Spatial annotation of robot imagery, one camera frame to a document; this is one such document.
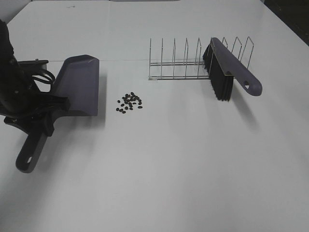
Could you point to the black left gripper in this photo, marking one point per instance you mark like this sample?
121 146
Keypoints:
29 109

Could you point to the purple plastic dustpan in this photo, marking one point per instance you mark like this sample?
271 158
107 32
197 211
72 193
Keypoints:
78 79

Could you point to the pile of coffee beans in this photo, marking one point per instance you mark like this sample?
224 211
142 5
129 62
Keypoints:
129 102

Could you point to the purple brush black bristles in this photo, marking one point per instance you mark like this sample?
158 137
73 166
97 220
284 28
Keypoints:
223 68

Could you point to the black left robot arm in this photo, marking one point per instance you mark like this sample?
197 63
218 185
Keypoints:
10 72

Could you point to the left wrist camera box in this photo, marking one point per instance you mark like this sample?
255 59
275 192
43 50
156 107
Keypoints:
34 66

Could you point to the metal wire rack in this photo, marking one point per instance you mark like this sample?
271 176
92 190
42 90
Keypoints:
167 62

